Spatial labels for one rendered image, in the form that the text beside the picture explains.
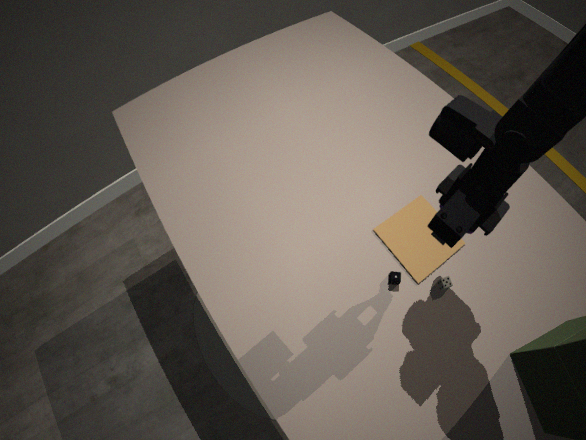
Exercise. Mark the black die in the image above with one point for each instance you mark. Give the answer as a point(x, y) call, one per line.
point(394, 278)

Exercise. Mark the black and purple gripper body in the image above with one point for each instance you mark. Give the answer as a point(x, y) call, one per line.
point(489, 225)

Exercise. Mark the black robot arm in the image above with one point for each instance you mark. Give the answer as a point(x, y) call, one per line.
point(537, 121)

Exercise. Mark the tan mat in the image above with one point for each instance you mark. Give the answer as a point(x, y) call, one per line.
point(409, 239)

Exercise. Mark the white die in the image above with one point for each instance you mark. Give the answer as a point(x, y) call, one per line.
point(445, 283)

